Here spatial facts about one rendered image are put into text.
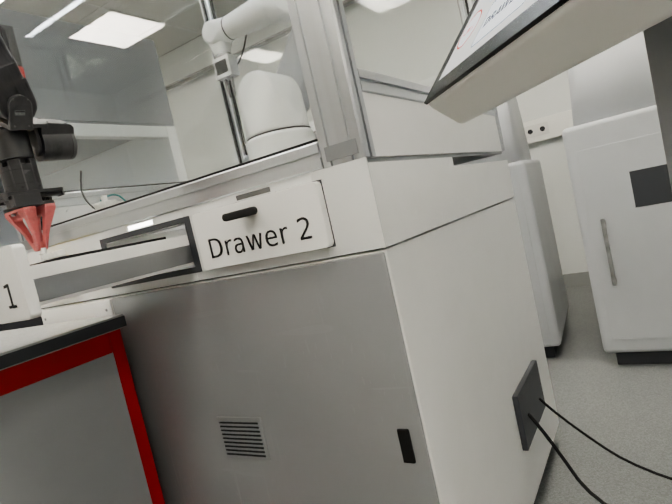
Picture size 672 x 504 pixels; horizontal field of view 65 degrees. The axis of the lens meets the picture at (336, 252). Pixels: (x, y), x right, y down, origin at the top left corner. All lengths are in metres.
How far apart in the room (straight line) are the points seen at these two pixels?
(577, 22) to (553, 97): 3.60
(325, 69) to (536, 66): 0.49
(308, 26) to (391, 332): 0.50
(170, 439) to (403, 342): 0.65
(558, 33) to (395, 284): 0.54
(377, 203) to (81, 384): 0.71
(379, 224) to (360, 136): 0.14
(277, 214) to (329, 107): 0.20
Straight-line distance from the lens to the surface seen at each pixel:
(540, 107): 3.98
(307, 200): 0.86
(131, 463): 1.29
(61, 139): 1.05
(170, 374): 1.22
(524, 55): 0.43
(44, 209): 1.01
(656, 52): 0.47
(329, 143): 0.86
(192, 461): 1.28
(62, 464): 1.20
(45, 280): 0.90
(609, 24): 0.37
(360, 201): 0.83
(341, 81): 0.85
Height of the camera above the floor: 0.87
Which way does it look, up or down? 4 degrees down
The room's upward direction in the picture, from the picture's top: 13 degrees counter-clockwise
